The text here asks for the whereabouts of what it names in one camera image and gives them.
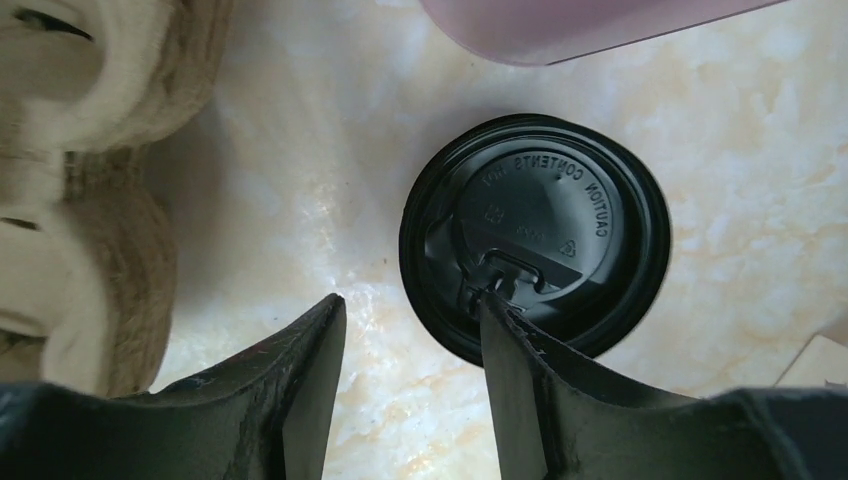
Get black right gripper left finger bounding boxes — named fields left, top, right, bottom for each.
left=1, top=294, right=346, bottom=479

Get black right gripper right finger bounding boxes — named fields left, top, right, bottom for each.
left=480, top=293, right=847, bottom=479

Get black lid stack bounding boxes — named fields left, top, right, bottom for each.
left=399, top=113, right=673, bottom=365

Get brown pulp cup carrier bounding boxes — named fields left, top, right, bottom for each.
left=1, top=1, right=233, bottom=398

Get pink straw holder cup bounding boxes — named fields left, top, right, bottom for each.
left=421, top=0, right=774, bottom=66

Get paper takeout bag orange handles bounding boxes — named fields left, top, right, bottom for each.
left=776, top=335, right=847, bottom=388

